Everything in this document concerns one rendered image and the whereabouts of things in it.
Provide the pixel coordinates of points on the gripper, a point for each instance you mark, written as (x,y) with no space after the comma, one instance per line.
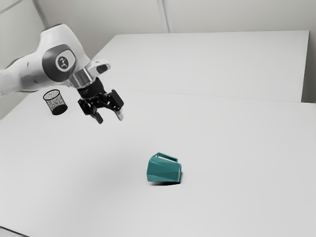
(91,89)

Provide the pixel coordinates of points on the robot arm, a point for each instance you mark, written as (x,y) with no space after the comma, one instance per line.
(29,66)

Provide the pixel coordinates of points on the teal faceted mug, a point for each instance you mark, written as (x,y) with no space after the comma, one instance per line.
(163,170)

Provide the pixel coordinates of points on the black mesh pen holder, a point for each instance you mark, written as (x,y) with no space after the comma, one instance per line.
(54,101)

